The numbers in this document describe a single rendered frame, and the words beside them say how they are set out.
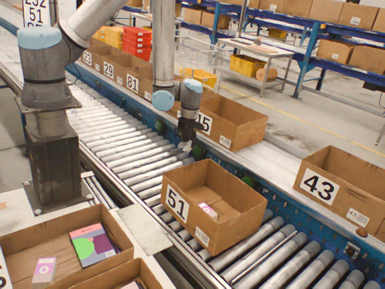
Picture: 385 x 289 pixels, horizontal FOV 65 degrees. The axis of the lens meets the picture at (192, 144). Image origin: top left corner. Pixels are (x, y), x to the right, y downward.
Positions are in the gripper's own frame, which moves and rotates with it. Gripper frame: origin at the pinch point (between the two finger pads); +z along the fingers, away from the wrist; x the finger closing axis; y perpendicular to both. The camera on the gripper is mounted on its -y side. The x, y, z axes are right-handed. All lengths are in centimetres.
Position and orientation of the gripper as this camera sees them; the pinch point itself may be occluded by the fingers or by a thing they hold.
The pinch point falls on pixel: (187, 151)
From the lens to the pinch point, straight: 154.8
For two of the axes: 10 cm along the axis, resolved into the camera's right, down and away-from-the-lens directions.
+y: -7.3, 2.4, -6.4
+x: 6.8, 4.2, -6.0
